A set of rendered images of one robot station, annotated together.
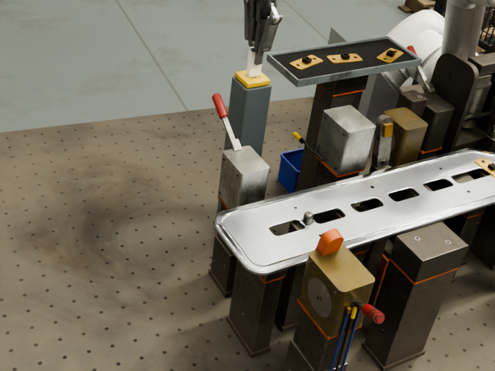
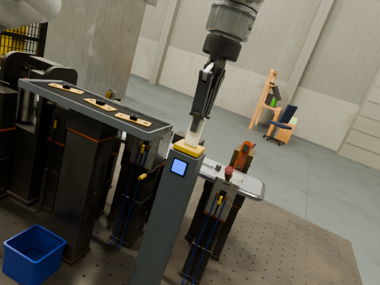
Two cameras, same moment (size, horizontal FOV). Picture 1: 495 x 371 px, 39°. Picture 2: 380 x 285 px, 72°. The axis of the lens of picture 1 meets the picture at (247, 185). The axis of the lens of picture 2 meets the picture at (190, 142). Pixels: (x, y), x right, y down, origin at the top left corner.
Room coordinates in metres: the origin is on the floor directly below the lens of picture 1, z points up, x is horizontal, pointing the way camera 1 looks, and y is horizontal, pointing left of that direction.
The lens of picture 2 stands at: (1.78, 0.45, 1.33)
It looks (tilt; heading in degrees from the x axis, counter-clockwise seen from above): 17 degrees down; 228
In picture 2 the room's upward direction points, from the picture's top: 18 degrees clockwise
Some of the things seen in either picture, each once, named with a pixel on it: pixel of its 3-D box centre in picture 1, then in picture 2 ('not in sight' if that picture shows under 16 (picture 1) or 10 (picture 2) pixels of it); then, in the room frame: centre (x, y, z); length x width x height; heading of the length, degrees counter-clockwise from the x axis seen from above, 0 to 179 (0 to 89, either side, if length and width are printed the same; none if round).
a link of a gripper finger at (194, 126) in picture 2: not in sight; (195, 121); (1.42, 0.03, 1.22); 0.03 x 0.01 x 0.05; 34
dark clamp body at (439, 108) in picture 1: (410, 161); (58, 159); (1.55, -0.42, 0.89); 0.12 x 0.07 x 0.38; 34
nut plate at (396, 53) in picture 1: (390, 54); (67, 87); (1.59, -0.30, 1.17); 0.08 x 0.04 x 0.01; 149
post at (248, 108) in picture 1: (241, 160); (163, 229); (1.40, 0.02, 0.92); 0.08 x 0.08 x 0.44; 34
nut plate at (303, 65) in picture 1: (306, 60); (133, 117); (1.49, -0.10, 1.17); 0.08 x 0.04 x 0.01; 140
